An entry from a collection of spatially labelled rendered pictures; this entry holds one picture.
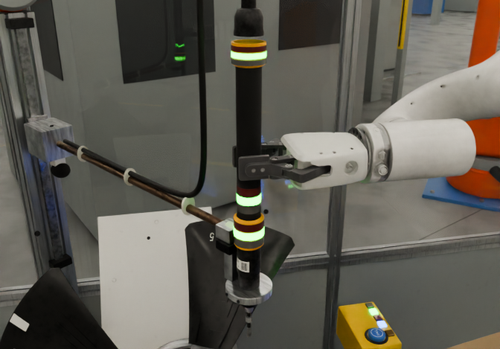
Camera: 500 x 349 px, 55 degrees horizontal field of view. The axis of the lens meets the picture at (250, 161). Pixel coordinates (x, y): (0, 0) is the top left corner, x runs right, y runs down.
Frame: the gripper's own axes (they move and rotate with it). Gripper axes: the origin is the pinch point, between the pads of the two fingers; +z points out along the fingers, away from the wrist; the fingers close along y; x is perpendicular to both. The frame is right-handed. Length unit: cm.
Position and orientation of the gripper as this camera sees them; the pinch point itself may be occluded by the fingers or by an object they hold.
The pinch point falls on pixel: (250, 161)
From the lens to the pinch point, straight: 65.0
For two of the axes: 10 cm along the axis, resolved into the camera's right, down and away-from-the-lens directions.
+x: 0.1, -9.3, -3.7
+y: -2.0, -3.6, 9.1
